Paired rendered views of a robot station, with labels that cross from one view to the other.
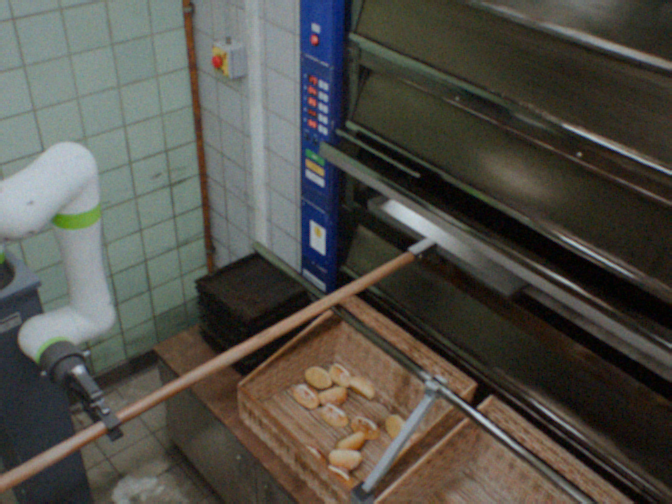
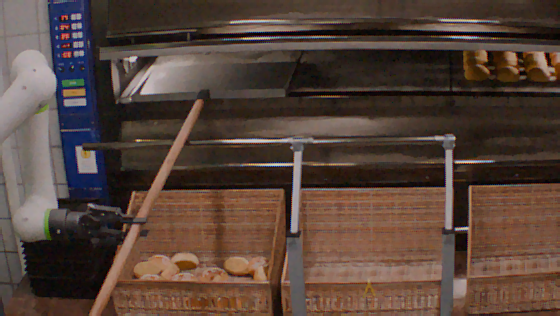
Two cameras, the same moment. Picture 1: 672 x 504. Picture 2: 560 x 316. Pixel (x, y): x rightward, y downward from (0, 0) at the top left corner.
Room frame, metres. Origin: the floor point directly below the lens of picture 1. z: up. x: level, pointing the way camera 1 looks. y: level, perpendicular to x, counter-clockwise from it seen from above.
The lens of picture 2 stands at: (-1.44, 2.01, 2.55)
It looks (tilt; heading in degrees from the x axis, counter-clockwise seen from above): 22 degrees down; 321
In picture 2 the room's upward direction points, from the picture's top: 5 degrees counter-clockwise
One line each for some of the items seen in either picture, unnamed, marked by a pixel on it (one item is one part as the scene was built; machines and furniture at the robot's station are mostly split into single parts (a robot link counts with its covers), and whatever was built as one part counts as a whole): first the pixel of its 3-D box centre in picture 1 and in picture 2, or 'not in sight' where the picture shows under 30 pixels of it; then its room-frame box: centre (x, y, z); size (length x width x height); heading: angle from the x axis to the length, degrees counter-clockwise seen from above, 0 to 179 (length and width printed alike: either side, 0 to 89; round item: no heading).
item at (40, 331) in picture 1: (48, 339); (33, 222); (1.37, 0.69, 1.18); 0.14 x 0.13 x 0.11; 41
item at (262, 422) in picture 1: (352, 401); (199, 253); (1.62, -0.06, 0.72); 0.56 x 0.49 x 0.28; 43
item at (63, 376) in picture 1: (77, 381); (84, 225); (1.23, 0.58, 1.18); 0.09 x 0.07 x 0.08; 41
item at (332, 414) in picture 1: (334, 413); (184, 280); (1.66, -0.01, 0.62); 0.10 x 0.07 x 0.05; 51
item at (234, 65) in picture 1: (228, 58); not in sight; (2.46, 0.38, 1.46); 0.10 x 0.07 x 0.10; 42
